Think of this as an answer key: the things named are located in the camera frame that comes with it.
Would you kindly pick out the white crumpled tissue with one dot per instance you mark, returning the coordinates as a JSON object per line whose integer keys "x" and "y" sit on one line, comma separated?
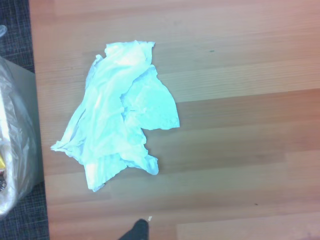
{"x": 107, "y": 120}

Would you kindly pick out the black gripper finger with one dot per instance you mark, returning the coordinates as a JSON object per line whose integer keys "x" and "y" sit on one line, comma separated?
{"x": 138, "y": 231}

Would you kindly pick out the grey trash bin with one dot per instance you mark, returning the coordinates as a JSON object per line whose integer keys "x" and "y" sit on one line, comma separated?
{"x": 31, "y": 120}

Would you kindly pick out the clear plastic bin liner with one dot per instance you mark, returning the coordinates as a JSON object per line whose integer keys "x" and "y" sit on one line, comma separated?
{"x": 15, "y": 130}

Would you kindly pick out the yellow wrapper trash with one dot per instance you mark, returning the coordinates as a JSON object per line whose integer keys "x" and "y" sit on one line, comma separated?
{"x": 2, "y": 163}

